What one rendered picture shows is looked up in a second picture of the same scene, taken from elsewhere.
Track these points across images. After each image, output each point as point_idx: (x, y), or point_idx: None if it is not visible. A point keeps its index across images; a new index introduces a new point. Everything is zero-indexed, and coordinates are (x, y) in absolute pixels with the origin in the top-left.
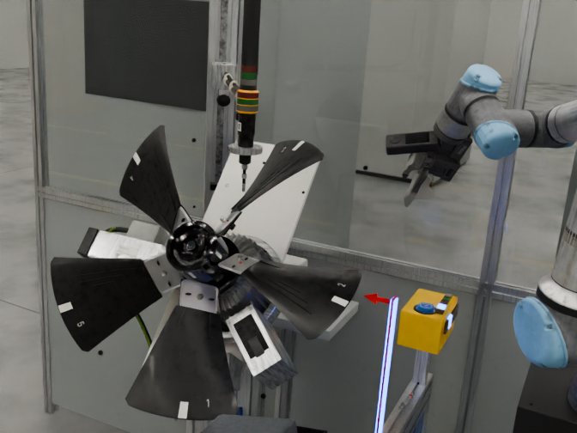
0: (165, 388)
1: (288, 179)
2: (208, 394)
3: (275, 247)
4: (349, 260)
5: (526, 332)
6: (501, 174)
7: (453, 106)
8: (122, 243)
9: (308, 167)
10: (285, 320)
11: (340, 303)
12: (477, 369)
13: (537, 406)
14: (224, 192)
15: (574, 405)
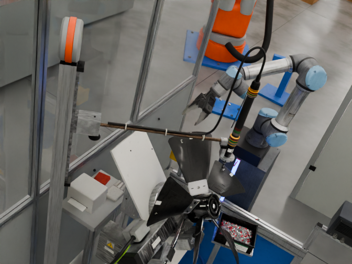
0: (234, 250)
1: (143, 148)
2: (230, 238)
3: (162, 179)
4: (92, 156)
5: (276, 141)
6: (144, 78)
7: (229, 86)
8: (152, 243)
9: (145, 136)
10: (120, 204)
11: (232, 174)
12: None
13: (260, 154)
14: (130, 179)
15: (260, 146)
